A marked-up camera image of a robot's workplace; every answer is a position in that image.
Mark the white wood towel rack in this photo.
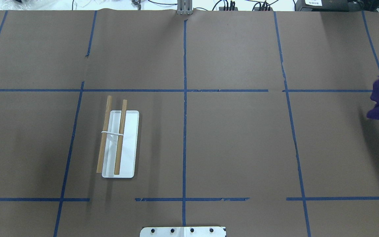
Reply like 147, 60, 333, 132
96, 95, 140, 179

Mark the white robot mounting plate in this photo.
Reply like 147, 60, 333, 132
140, 226, 227, 237

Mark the black power strip left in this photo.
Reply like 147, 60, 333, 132
218, 0, 238, 12

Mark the black power strip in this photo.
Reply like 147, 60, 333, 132
218, 0, 238, 12
252, 1, 272, 12

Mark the black power strip right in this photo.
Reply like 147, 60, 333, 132
252, 1, 272, 12

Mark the black box with label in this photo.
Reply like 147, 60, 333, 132
295, 0, 372, 12

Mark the grey aluminium frame post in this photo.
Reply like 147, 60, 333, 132
177, 0, 193, 15

